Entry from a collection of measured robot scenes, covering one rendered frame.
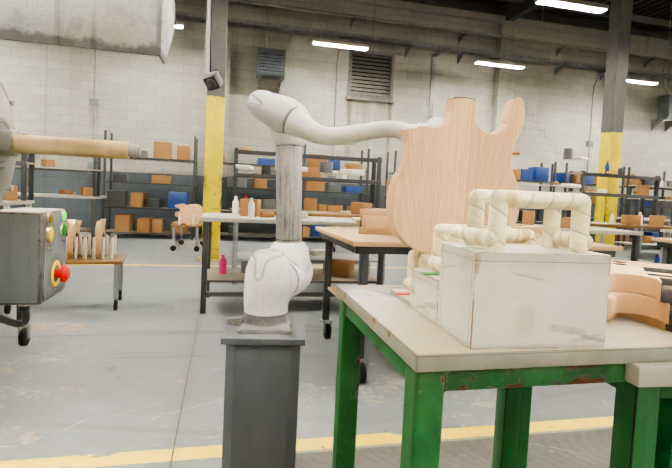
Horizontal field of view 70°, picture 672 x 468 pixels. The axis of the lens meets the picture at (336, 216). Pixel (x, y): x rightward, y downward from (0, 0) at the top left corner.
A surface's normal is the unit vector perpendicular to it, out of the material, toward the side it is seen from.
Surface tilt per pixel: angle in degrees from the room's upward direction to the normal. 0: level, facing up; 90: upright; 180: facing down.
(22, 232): 90
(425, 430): 89
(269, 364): 90
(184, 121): 90
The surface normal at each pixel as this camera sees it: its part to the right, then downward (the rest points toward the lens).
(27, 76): 0.22, 0.06
